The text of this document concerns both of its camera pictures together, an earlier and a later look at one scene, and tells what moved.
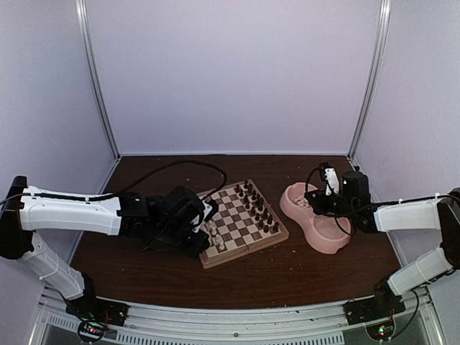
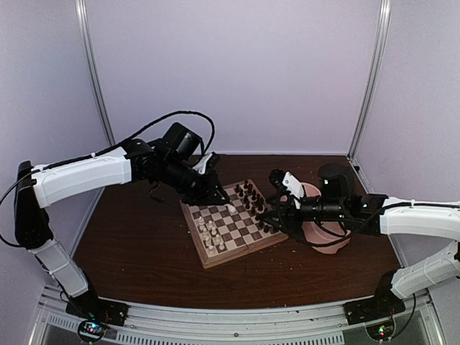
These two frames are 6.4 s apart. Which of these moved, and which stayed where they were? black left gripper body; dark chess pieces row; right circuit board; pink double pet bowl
Moved: black left gripper body
Stayed: pink double pet bowl; dark chess pieces row; right circuit board
